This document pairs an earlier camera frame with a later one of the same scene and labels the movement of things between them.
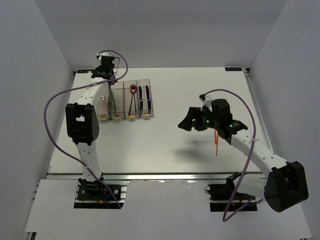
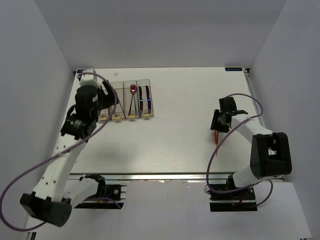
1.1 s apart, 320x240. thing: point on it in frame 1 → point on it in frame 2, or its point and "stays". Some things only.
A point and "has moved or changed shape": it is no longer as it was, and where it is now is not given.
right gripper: x=193 y=113 → x=214 y=125
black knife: x=141 y=102 stays
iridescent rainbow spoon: x=133 y=89 stays
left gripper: x=97 y=70 → x=110 y=90
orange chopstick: x=216 y=136 stays
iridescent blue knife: x=149 y=101 stays
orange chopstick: x=217 y=143 stays
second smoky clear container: x=116 y=101 stays
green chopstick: x=114 y=97 has moved or changed shape
